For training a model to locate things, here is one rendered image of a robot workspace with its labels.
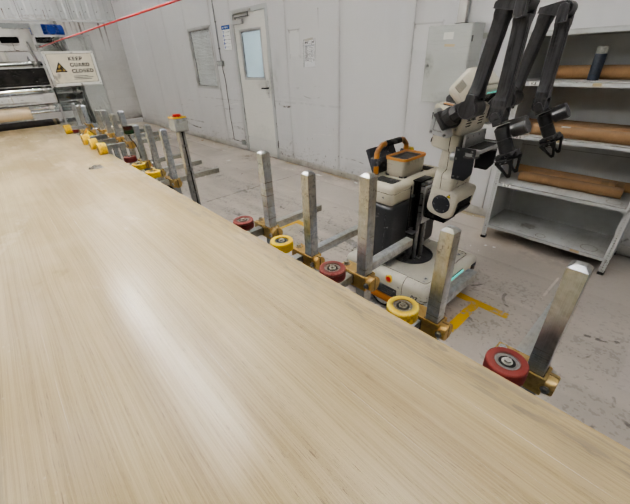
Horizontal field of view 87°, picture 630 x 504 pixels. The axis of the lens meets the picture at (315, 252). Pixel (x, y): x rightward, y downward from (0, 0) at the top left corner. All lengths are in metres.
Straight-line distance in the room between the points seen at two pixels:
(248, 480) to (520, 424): 0.46
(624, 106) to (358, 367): 2.95
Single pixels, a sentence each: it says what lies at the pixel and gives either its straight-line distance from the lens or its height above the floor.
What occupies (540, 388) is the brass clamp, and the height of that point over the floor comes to 0.81.
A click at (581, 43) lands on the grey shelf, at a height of 1.47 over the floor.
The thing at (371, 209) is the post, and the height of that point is 1.08.
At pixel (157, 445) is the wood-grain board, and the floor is 0.90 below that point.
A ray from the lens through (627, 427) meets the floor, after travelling 2.15.
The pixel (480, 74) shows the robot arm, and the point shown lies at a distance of 1.68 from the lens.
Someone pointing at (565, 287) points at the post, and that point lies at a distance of 0.78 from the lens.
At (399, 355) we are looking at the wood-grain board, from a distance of 0.76.
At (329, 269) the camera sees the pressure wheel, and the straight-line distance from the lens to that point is 1.00.
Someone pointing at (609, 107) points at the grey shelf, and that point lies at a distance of 3.37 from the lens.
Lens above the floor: 1.45
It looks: 30 degrees down
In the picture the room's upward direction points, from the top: 2 degrees counter-clockwise
